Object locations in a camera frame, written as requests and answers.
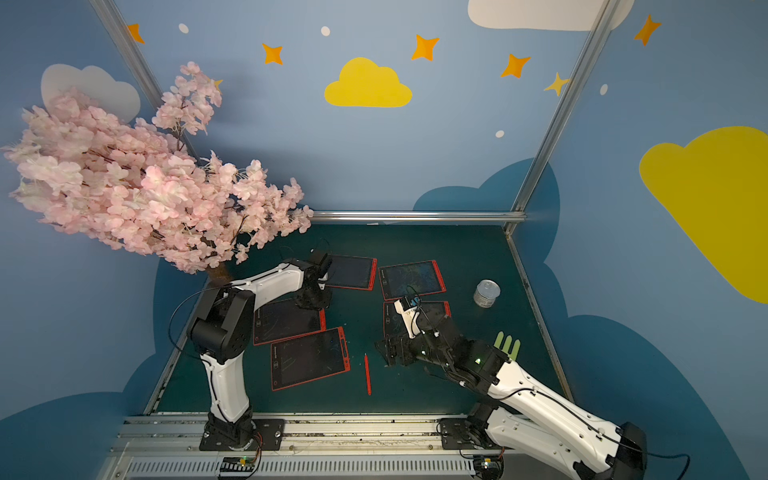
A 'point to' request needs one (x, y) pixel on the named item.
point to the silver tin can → (486, 292)
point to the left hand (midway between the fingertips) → (323, 303)
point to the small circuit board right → (488, 464)
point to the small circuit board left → (237, 464)
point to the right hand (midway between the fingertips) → (394, 335)
